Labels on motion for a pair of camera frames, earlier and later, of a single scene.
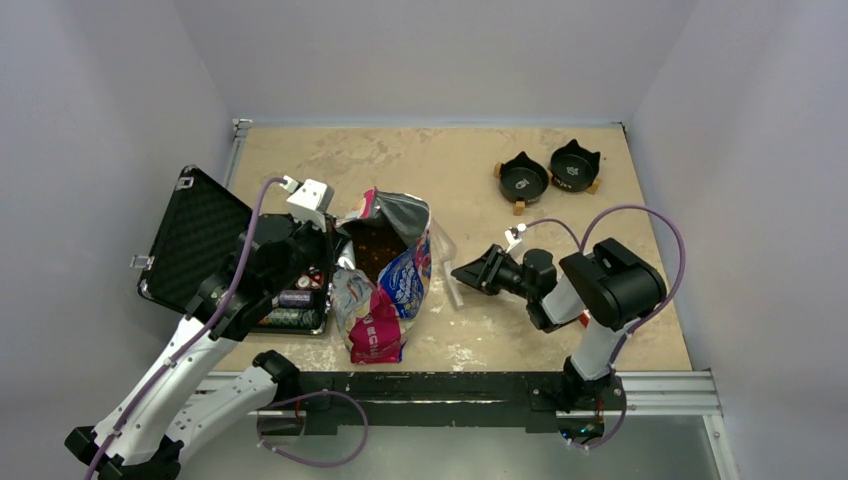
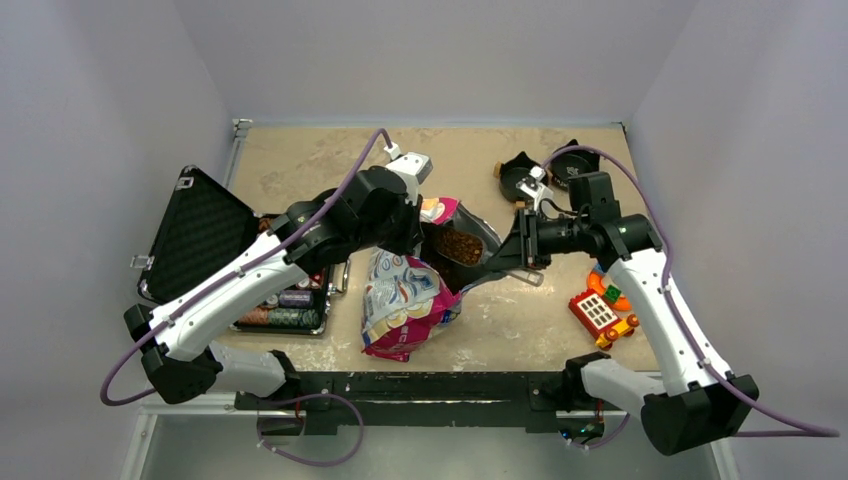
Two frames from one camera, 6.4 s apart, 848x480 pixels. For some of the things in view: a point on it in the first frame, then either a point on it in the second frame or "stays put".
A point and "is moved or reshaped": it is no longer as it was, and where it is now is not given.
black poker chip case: x=200 y=229 stays put
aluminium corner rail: x=241 y=126 stays put
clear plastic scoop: x=444 y=250 to x=471 y=239
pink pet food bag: x=381 y=274 is moved or reshaped
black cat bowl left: x=522 y=179 stays put
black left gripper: x=330 y=243 to x=414 y=232
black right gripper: x=488 y=264 to x=523 y=246
